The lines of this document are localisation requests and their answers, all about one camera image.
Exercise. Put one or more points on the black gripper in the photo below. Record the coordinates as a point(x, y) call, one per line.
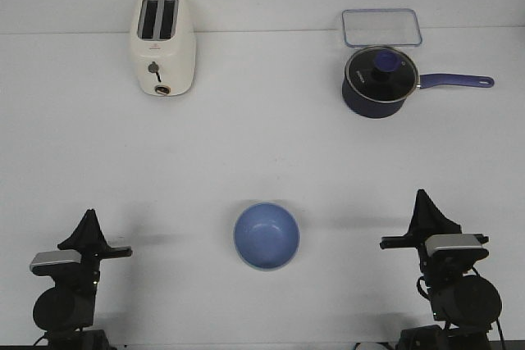
point(427, 219)
point(89, 232)

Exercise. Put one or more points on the blue plastic bowl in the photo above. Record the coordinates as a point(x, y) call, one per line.
point(266, 236)

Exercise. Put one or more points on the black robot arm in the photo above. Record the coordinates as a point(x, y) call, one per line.
point(272, 273)
point(70, 303)

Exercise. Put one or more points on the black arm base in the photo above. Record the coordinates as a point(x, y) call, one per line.
point(76, 340)
point(433, 337)

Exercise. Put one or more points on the glass pot lid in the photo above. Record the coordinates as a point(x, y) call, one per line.
point(380, 64)

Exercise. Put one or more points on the clear plastic food container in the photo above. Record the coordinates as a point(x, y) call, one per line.
point(395, 27)

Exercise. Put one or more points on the white two-slot toaster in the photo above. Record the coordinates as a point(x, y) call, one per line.
point(163, 47)

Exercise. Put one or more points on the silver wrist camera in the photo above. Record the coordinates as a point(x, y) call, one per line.
point(55, 263)
point(458, 247)

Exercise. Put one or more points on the blue saucepan with handle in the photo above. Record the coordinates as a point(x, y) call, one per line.
point(378, 100)

